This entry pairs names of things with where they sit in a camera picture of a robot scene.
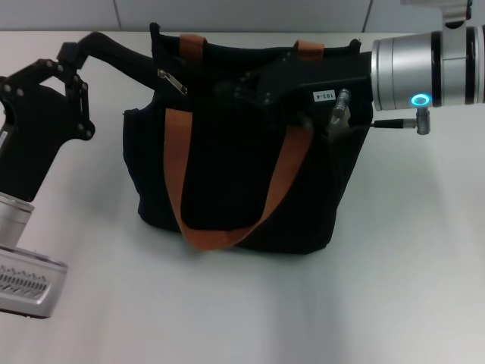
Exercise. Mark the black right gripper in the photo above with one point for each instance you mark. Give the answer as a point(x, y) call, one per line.
point(303, 79)

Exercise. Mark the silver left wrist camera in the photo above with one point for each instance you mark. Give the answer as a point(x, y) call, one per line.
point(30, 280)

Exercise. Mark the silver zipper pull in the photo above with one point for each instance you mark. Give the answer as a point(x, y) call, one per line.
point(174, 81)

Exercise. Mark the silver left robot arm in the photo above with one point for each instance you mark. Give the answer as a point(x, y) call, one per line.
point(13, 223)

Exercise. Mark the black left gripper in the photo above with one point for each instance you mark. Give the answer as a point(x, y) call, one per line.
point(26, 144)

